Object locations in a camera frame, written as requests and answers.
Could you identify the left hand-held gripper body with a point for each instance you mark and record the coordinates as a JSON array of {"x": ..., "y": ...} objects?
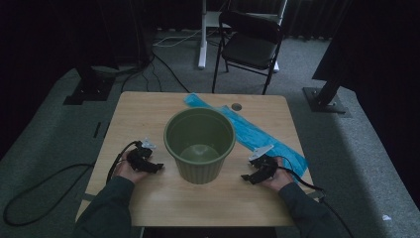
[{"x": 138, "y": 157}]

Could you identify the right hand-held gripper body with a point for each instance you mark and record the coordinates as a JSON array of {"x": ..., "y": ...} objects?
[{"x": 267, "y": 165}]

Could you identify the blue plastic bag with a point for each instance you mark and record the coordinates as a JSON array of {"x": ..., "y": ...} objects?
[{"x": 254, "y": 135}]

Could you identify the green plastic bucket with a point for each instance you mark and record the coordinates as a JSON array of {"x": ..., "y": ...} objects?
[{"x": 185, "y": 132}]

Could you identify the person's right hand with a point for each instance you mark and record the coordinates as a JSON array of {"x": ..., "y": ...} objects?
[{"x": 282, "y": 178}]

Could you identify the person's left hand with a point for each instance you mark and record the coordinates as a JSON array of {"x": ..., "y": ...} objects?
[{"x": 127, "y": 173}]

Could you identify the black floor tape strips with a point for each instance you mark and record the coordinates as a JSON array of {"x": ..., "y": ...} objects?
[{"x": 96, "y": 129}]

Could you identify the black stand with square base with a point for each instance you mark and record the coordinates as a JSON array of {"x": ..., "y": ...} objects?
[{"x": 89, "y": 89}]

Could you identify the black metal stand with plate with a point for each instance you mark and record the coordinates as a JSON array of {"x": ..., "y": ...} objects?
[{"x": 325, "y": 100}]

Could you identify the black folding chair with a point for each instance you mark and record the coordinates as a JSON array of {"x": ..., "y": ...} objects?
[{"x": 249, "y": 49}]

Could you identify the white paper scrap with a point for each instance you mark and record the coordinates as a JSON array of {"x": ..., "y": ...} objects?
[{"x": 386, "y": 217}]

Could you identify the dark curtain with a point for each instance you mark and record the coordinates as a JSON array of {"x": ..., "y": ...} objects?
[{"x": 379, "y": 49}]

